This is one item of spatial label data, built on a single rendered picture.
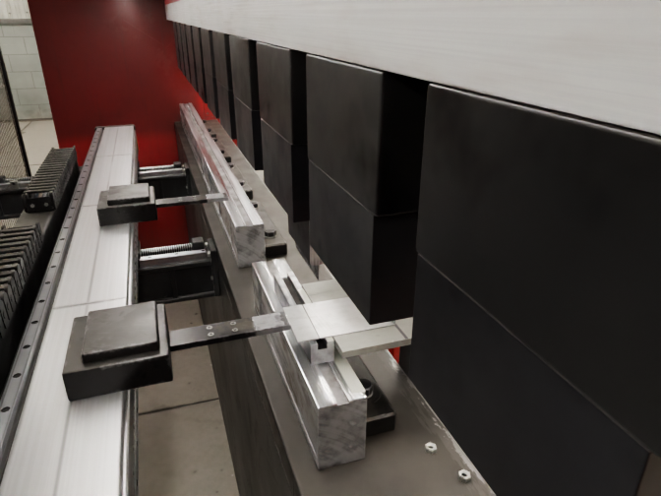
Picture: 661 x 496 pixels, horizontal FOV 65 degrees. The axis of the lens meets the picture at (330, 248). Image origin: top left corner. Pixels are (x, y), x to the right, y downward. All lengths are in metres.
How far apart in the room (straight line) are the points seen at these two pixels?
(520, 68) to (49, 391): 0.59
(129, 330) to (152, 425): 1.46
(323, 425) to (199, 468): 1.31
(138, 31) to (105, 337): 2.19
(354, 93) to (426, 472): 0.47
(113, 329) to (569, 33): 0.57
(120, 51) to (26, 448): 2.28
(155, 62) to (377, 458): 2.32
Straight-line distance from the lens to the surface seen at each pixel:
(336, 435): 0.64
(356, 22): 0.33
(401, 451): 0.70
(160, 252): 1.29
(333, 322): 0.68
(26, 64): 8.40
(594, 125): 0.17
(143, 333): 0.64
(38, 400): 0.67
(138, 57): 2.73
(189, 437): 2.02
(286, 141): 0.52
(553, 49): 0.19
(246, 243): 1.10
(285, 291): 0.76
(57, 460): 0.59
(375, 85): 0.31
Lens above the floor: 1.37
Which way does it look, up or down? 24 degrees down
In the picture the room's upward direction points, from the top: straight up
